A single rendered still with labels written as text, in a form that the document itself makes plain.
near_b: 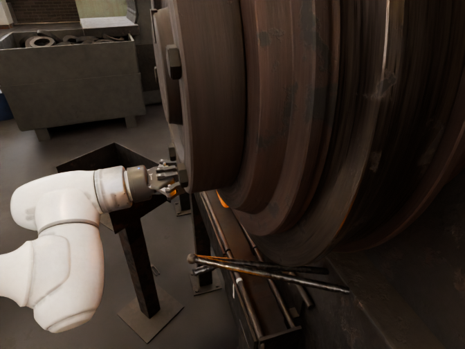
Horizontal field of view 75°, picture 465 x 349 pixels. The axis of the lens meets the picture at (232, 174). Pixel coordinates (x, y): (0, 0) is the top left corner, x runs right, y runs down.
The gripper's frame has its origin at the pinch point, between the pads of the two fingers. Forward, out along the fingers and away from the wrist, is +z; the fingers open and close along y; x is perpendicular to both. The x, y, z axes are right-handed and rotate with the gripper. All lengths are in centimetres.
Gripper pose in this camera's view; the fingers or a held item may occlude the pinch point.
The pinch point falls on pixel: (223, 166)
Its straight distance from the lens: 67.9
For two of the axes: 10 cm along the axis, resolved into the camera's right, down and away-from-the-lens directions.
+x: -0.5, -8.2, -5.7
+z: 9.5, -2.0, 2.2
